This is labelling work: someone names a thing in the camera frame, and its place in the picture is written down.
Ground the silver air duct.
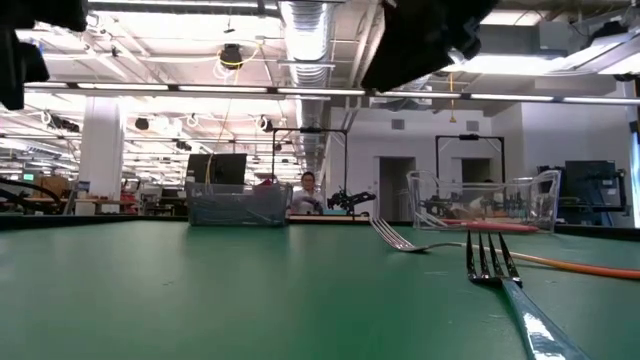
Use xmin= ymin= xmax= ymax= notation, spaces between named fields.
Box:
xmin=277 ymin=0 xmax=346 ymax=176

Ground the white round pillar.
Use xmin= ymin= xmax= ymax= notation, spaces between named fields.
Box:
xmin=77 ymin=97 xmax=125 ymax=217

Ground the cardboard box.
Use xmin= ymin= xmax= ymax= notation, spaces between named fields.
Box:
xmin=33 ymin=175 xmax=71 ymax=200

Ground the black curved cable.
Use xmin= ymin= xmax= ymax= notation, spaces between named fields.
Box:
xmin=0 ymin=177 xmax=62 ymax=214

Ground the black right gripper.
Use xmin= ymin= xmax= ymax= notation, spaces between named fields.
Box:
xmin=360 ymin=0 xmax=501 ymax=94

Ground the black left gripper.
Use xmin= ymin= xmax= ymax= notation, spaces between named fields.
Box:
xmin=0 ymin=29 xmax=51 ymax=111

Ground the grey translucent plastic bin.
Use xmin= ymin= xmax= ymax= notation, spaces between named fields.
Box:
xmin=185 ymin=180 xmax=294 ymax=228

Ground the fork with orange handle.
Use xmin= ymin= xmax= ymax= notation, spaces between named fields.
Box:
xmin=368 ymin=215 xmax=640 ymax=281

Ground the person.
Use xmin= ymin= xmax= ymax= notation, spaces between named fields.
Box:
xmin=291 ymin=170 xmax=326 ymax=216

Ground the black monitor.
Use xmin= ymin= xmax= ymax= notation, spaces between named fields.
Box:
xmin=185 ymin=153 xmax=211 ymax=185
xmin=208 ymin=152 xmax=248 ymax=185

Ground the ceiling light strip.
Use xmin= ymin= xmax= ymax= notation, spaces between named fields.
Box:
xmin=372 ymin=90 xmax=640 ymax=106
xmin=22 ymin=82 xmax=369 ymax=97

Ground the fork with red handle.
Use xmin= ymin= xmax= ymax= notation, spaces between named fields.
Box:
xmin=441 ymin=218 xmax=539 ymax=231
xmin=472 ymin=223 xmax=541 ymax=235

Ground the clear plastic bin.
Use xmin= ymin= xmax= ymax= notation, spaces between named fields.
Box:
xmin=405 ymin=168 xmax=562 ymax=235

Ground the dark monitor on desk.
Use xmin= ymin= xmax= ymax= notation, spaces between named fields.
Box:
xmin=563 ymin=159 xmax=627 ymax=212

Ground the fork with blue handle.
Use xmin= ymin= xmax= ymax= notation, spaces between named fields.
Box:
xmin=234 ymin=207 xmax=289 ymax=227
xmin=464 ymin=229 xmax=594 ymax=360

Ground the black stand frame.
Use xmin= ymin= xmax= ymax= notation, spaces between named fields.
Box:
xmin=434 ymin=133 xmax=506 ymax=184
xmin=271 ymin=127 xmax=350 ymax=216

